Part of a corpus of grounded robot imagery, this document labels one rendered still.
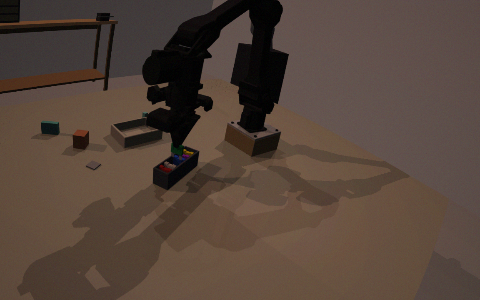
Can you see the blue fuse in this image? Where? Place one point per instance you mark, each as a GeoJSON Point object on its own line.
{"type": "Point", "coordinates": [177, 161]}

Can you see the white fuse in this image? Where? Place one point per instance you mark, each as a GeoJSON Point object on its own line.
{"type": "Point", "coordinates": [167, 165]}

